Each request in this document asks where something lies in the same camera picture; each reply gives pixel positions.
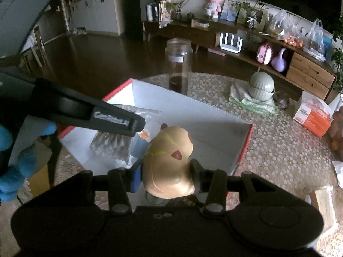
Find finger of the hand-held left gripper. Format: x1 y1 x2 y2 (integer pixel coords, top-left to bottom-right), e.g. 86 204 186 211
35 78 146 137

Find wooden TV cabinet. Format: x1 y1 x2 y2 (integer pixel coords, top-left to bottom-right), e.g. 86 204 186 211
142 19 337 93

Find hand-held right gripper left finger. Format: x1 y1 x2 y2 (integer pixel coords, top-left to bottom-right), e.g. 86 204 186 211
57 163 144 216

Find plastic bag of oranges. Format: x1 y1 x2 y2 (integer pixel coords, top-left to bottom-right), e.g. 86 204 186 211
268 9 304 46

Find foam-lined cardboard box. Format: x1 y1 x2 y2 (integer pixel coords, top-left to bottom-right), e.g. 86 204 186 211
311 185 338 229

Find person's left hand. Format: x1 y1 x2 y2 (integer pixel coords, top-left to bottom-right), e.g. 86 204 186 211
0 123 57 202

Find orange tissue pack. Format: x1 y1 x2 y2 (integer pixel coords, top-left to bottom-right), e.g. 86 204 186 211
293 91 331 137

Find dark tall cabinet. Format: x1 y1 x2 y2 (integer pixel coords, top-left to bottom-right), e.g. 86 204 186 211
122 0 158 41

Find clear glass jar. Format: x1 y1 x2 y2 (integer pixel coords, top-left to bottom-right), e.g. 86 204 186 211
166 39 193 95

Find patterned snack bag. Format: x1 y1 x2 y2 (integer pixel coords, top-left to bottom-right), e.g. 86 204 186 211
159 0 172 22

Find blue photo frame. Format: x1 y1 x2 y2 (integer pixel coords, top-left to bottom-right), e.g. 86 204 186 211
221 0 239 22

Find green ribbed ceramic jar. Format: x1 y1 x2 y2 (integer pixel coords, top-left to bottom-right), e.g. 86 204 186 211
249 72 275 102

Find white router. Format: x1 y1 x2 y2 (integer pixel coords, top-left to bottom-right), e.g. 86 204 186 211
220 32 243 53

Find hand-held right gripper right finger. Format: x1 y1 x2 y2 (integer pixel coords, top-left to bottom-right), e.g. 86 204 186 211
189 159 282 216

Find folded green cloth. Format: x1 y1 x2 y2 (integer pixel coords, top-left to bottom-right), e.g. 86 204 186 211
229 82 279 115

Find pink toy case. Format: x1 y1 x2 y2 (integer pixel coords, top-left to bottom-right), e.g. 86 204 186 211
257 43 274 65

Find white tissue paper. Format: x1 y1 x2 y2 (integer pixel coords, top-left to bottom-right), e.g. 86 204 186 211
332 161 343 188

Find potted green plant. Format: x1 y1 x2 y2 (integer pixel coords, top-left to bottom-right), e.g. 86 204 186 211
332 16 343 91

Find small white cardboard box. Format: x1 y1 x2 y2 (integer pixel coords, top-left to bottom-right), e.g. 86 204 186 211
191 19 210 29

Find wooden frame with plant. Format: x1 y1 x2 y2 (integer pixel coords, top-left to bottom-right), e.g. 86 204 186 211
237 5 269 30

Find vase with dry branches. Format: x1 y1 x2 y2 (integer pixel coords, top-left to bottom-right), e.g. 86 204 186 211
171 0 192 21

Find purple gourd-shaped toy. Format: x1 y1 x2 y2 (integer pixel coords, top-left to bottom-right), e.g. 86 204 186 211
271 48 289 72

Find grey wall cabinets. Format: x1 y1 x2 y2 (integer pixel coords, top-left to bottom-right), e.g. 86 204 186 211
64 0 118 36

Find red cardboard box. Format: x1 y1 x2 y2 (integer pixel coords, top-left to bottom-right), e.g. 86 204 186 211
58 78 254 206

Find tan capybara toy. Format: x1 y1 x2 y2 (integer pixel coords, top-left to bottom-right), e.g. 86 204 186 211
141 123 196 199

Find bag of cotton swabs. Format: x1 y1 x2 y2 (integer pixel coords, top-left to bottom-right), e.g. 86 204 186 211
90 104 161 164

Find clear plastic shopping bag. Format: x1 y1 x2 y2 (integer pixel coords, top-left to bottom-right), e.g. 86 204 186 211
304 19 327 60

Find wooden chair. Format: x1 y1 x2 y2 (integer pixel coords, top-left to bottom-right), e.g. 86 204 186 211
21 27 49 70

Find pink plush bear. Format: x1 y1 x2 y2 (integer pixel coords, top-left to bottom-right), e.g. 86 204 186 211
206 0 224 19

